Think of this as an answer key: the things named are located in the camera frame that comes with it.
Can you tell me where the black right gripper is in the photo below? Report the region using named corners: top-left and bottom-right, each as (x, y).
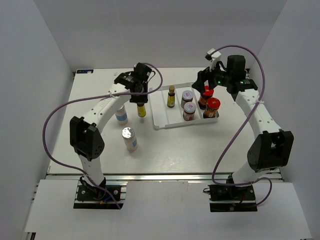
top-left (192, 59), bottom-right (232, 94)

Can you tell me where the yellow bottle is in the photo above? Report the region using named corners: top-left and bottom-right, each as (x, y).
top-left (167, 85), bottom-right (176, 108)
top-left (137, 103), bottom-right (146, 118)

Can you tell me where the red-lid chili sauce jar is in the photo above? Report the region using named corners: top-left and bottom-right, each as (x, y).
top-left (198, 85), bottom-right (214, 110)

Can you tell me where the white-lid sauce jar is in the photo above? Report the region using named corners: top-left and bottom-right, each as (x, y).
top-left (180, 90), bottom-right (194, 108)
top-left (183, 101), bottom-right (196, 121)

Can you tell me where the yellow bottle front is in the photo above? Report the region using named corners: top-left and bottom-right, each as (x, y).
top-left (167, 85), bottom-right (176, 108)

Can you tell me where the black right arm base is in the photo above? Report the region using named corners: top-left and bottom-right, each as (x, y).
top-left (202, 184), bottom-right (258, 213)

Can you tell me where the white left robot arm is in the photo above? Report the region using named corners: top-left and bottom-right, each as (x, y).
top-left (69, 62), bottom-right (152, 200)

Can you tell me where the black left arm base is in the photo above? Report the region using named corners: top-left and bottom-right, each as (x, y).
top-left (73, 182), bottom-right (126, 210)

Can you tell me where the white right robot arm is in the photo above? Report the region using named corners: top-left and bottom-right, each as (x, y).
top-left (192, 52), bottom-right (294, 200)

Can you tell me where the silver-lid salt jar rear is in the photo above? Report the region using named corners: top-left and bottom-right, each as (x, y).
top-left (115, 104), bottom-right (128, 125)

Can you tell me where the silver-lid salt jar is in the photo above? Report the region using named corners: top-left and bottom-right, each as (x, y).
top-left (115, 104), bottom-right (128, 125)
top-left (121, 127), bottom-right (138, 151)

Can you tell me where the silver-lid salt jar front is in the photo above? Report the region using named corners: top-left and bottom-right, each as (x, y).
top-left (121, 127), bottom-right (138, 151)

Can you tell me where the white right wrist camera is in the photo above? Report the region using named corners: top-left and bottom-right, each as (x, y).
top-left (205, 48), bottom-right (222, 72)

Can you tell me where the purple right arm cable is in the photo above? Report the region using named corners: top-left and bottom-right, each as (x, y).
top-left (211, 44), bottom-right (273, 207)

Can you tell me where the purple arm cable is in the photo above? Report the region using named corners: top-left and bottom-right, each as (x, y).
top-left (42, 62), bottom-right (165, 210)
top-left (211, 44), bottom-right (273, 207)

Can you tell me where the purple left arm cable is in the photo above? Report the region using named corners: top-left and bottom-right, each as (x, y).
top-left (42, 62), bottom-right (165, 210)

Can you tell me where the aluminium table rail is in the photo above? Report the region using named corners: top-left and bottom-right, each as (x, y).
top-left (46, 69), bottom-right (285, 183)

